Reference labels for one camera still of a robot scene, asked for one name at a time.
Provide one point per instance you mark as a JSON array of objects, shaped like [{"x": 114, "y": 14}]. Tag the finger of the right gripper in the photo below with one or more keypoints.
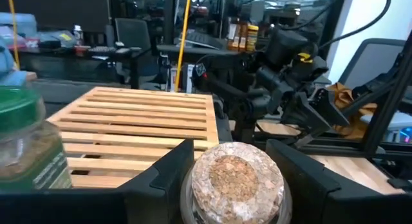
[
  {"x": 331, "y": 108},
  {"x": 305, "y": 121}
]

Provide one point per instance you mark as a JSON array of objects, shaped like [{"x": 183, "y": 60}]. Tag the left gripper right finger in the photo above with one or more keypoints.
[{"x": 322, "y": 201}]

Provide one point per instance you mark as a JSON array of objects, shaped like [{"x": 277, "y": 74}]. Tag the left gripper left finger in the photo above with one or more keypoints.
[{"x": 145, "y": 201}]

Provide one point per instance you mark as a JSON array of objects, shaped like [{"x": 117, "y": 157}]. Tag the cork-lid glass spice jar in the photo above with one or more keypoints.
[{"x": 236, "y": 182}]

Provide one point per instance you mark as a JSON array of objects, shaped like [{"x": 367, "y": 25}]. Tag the green-lid glass spice jar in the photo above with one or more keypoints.
[{"x": 25, "y": 146}]

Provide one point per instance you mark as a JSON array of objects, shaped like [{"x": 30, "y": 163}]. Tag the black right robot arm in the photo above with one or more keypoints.
[{"x": 244, "y": 108}]

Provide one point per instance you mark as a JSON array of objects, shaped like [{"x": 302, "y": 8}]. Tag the wooden slatted shelf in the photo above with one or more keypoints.
[{"x": 138, "y": 121}]

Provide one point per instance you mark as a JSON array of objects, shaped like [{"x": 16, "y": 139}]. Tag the brown paper bag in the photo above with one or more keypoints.
[{"x": 351, "y": 105}]

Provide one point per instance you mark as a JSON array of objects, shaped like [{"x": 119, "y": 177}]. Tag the orange sauce bottle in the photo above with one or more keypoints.
[
  {"x": 233, "y": 37},
  {"x": 252, "y": 39},
  {"x": 242, "y": 37}
]

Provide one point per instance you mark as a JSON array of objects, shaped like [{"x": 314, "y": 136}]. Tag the grey mesh chair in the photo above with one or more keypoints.
[{"x": 370, "y": 63}]

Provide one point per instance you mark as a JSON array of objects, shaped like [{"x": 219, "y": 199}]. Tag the black keyboard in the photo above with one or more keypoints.
[{"x": 202, "y": 40}]

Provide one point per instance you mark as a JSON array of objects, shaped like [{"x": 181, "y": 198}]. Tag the black office chair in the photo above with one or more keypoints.
[{"x": 133, "y": 37}]

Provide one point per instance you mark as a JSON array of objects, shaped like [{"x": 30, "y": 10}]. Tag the clear water bottle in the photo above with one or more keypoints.
[{"x": 78, "y": 34}]

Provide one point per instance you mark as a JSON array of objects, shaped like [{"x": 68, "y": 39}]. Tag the pile of clothes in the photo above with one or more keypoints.
[{"x": 9, "y": 60}]

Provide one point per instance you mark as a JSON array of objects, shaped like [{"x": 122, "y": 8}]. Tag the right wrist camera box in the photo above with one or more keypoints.
[{"x": 286, "y": 47}]

